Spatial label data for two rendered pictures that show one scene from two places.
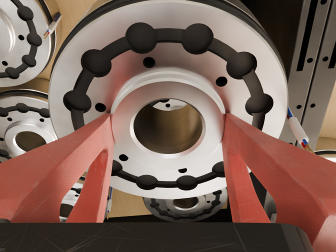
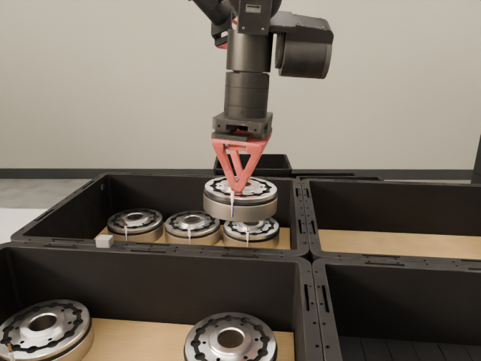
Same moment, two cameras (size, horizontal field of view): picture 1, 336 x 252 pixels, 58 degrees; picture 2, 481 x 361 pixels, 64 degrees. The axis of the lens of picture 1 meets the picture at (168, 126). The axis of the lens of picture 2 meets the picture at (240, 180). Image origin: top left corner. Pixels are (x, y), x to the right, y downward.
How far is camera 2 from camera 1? 51 cm
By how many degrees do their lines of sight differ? 70
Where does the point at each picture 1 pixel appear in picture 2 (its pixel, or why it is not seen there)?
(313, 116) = (193, 253)
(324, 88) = (210, 254)
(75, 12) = not seen: hidden behind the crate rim
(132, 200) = not seen: hidden behind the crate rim
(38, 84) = (217, 236)
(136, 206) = not seen: hidden behind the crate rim
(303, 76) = (220, 248)
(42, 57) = (235, 233)
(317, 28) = (243, 251)
